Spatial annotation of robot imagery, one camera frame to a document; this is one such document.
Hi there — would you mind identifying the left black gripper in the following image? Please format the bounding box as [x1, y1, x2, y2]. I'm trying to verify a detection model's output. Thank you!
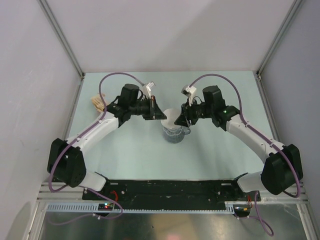
[129, 96, 167, 121]

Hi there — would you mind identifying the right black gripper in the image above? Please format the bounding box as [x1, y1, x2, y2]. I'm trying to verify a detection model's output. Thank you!
[174, 97, 214, 128]

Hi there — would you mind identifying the white paper coffee filter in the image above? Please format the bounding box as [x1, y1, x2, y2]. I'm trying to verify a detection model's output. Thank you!
[161, 108, 181, 129]

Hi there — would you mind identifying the glass coffee server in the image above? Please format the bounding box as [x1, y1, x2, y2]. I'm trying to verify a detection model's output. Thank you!
[162, 126, 191, 144]

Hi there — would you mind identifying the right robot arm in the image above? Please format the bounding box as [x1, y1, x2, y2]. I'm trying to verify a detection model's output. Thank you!
[174, 85, 303, 201]

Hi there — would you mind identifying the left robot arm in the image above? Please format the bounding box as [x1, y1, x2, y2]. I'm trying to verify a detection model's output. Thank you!
[47, 82, 167, 200]

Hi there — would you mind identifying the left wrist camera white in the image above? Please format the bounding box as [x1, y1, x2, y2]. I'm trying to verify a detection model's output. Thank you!
[140, 81, 155, 99]

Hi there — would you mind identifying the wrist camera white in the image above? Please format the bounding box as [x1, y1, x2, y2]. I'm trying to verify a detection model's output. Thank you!
[181, 85, 197, 106]
[140, 81, 155, 99]

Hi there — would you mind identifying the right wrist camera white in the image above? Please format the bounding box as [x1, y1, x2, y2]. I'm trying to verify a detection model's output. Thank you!
[181, 85, 197, 106]

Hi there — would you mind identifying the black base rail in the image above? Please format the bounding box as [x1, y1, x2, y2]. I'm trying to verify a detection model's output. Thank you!
[82, 179, 261, 211]

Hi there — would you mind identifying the white slotted cable duct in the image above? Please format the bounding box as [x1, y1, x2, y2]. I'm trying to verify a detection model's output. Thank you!
[45, 202, 235, 214]

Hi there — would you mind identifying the left aluminium frame post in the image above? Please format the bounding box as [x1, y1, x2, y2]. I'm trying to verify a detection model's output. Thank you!
[37, 0, 85, 80]

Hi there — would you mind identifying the aluminium frame post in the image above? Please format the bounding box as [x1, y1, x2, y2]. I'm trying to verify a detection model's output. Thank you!
[256, 0, 305, 77]
[37, 0, 85, 80]

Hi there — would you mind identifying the right aluminium frame post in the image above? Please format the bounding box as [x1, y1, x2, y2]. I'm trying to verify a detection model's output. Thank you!
[256, 0, 305, 77]

